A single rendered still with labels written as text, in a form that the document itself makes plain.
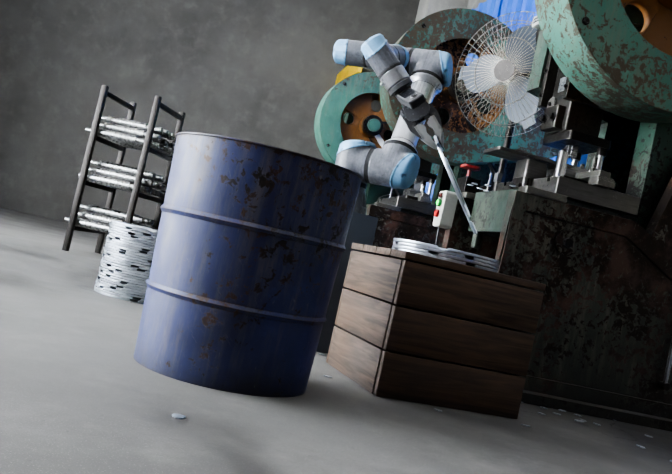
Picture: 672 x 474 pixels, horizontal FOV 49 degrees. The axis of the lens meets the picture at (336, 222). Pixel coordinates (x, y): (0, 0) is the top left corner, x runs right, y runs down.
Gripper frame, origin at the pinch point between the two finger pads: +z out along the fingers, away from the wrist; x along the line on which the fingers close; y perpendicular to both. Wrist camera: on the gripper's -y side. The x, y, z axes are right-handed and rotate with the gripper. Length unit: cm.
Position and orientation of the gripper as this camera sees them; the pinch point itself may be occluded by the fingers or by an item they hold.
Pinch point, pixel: (438, 144)
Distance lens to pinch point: 205.0
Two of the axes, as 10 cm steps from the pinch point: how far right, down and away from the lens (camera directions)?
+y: 0.4, 0.5, 10.0
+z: 5.3, 8.4, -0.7
